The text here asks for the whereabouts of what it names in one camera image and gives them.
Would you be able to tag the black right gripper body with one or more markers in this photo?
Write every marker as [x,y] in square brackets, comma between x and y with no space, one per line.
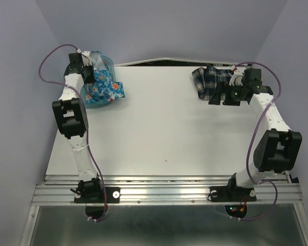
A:
[234,95]

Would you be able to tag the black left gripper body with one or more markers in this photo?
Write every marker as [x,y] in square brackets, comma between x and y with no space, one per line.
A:
[90,74]

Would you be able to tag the navy plaid pleated skirt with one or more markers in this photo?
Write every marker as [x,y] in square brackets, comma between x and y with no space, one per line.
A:
[206,79]

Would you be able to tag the blue floral skirt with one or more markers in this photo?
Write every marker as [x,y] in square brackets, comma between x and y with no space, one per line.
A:
[105,84]

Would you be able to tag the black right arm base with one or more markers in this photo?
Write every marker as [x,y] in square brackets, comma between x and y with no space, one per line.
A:
[231,193]

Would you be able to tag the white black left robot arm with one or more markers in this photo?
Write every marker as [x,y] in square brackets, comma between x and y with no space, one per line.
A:
[72,122]

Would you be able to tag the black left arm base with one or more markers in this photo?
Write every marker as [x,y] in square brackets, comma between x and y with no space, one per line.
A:
[93,192]

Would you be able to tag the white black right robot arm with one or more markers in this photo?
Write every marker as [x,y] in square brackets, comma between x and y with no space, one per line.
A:
[273,148]

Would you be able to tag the clear blue plastic bin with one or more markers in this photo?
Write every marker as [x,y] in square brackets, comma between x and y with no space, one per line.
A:
[102,100]

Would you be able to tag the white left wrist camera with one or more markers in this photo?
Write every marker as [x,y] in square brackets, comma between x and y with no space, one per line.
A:
[86,56]

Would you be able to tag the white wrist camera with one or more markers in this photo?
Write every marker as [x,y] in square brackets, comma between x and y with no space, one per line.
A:
[86,56]
[236,78]

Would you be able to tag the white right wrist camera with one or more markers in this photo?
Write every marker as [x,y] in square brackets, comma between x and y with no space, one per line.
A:
[236,78]

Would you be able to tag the aluminium table frame rail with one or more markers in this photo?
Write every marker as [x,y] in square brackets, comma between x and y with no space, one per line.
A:
[165,151]

